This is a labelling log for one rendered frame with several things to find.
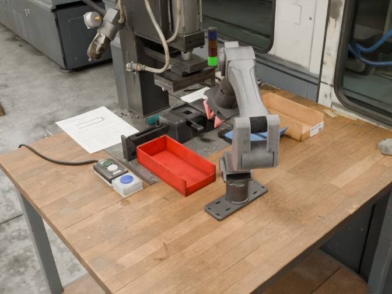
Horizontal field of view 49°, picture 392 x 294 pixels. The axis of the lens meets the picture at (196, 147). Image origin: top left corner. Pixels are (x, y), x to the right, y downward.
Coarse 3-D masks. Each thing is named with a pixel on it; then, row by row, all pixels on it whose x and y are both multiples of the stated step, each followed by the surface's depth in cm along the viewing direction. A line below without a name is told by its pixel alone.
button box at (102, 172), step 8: (24, 144) 156; (56, 160) 144; (88, 160) 144; (96, 160) 142; (104, 160) 140; (112, 160) 140; (96, 168) 137; (104, 168) 136; (120, 168) 136; (104, 176) 134; (112, 176) 132; (112, 184) 133
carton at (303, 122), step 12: (264, 96) 168; (276, 96) 167; (276, 108) 170; (288, 108) 165; (300, 108) 160; (288, 120) 151; (300, 120) 162; (312, 120) 158; (288, 132) 153; (300, 132) 149; (312, 132) 153
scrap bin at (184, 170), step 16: (144, 144) 142; (160, 144) 146; (176, 144) 143; (144, 160) 139; (160, 160) 143; (176, 160) 143; (192, 160) 139; (208, 160) 132; (160, 176) 134; (176, 176) 127; (192, 176) 135; (208, 176) 130; (192, 192) 128
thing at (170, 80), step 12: (144, 48) 156; (156, 48) 158; (180, 60) 143; (192, 60) 143; (204, 60) 143; (168, 72) 146; (180, 72) 142; (192, 72) 145; (204, 72) 146; (156, 84) 146; (168, 84) 141; (180, 84) 141; (192, 84) 145
